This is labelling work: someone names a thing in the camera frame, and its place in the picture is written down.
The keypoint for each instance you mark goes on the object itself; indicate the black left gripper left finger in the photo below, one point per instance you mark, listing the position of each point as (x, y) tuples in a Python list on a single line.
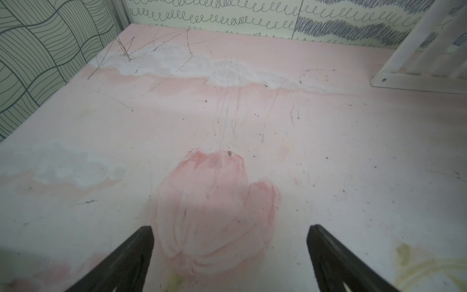
[(124, 270)]

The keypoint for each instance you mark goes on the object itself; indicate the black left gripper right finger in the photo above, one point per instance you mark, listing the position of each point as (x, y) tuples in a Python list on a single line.
[(337, 269)]

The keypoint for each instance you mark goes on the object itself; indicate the white slatted wooden shelf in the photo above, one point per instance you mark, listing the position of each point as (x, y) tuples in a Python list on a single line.
[(420, 63)]

